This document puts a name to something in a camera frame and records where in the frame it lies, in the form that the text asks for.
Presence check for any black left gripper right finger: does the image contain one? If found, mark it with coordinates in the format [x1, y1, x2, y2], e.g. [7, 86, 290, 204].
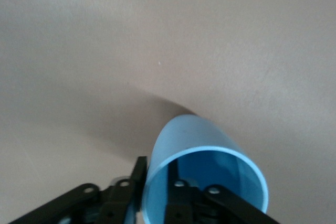
[165, 159, 281, 224]

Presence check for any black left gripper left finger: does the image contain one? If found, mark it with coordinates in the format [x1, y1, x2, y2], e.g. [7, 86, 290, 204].
[5, 156, 148, 224]

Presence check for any blue plastic cup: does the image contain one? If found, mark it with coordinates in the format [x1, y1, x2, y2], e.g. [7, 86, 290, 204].
[141, 113, 270, 224]

